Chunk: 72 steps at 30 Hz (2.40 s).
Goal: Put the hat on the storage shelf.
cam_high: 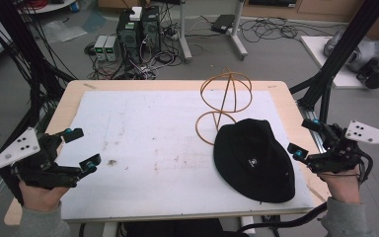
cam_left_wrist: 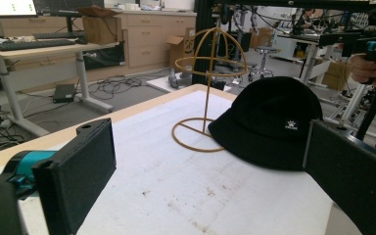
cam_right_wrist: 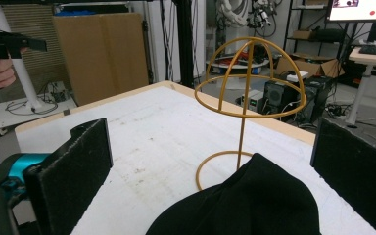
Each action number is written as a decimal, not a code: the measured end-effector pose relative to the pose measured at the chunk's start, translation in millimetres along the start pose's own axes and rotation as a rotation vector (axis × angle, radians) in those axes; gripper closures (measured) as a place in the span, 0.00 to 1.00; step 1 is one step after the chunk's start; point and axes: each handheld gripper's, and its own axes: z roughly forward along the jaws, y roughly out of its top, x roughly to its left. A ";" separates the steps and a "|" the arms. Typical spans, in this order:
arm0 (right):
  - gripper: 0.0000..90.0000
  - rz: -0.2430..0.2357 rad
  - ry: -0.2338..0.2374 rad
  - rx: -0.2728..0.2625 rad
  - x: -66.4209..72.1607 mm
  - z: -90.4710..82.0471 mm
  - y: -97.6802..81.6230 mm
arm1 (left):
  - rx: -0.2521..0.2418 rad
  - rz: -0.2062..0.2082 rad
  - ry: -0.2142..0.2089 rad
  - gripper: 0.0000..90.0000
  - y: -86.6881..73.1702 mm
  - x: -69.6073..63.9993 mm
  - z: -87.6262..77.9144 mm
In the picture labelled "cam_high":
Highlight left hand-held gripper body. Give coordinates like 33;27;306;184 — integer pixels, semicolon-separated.
0;127;83;191

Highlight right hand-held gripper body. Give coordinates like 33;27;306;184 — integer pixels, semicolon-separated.
306;119;379;184

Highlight black bucket hat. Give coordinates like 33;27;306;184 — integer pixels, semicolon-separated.
212;118;296;204

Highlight person's left hand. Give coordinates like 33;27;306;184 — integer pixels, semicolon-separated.
18;179;71;213

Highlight person's right hand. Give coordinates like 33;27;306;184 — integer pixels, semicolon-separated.
318;166;363;205

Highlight white table mat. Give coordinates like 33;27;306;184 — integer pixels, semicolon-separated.
55;89;316;221

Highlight white floor platform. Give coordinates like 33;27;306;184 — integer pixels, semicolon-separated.
299;35;379;90

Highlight black device on platform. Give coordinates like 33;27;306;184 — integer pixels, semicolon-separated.
355;56;379;90

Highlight grey robot housing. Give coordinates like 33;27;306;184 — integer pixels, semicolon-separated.
323;29;379;74

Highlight grey bench power supply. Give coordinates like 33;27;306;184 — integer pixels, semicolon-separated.
104;36;120;63
93;35;109;62

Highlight clear plastic sheet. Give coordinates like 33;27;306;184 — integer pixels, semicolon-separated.
41;19;89;44

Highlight black computer tower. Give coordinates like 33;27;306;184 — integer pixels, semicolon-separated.
115;11;143;64
140;5;162;55

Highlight white table leg stand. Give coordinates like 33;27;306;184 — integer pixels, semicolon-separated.
227;0;249;61
177;0;193;64

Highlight flat black device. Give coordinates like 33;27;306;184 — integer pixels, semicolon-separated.
210;13;237;35

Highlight white box on tower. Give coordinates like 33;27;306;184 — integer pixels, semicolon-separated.
129;6;143;22

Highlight aluminium rail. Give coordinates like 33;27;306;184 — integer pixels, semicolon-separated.
296;101;328;154

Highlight thick black hose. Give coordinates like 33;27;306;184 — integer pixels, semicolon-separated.
236;200;330;235

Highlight black metal frame post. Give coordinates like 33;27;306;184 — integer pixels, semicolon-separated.
288;0;379;124

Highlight golden wire hat stand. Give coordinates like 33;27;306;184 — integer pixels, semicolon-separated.
194;66;254;146

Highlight loose black floor cables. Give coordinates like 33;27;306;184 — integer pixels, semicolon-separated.
239;15;341;44

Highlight black metal frame with cables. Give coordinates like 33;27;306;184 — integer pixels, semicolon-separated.
0;0;77;198

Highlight tangle of floor cables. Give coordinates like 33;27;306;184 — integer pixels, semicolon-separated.
84;41;186;81

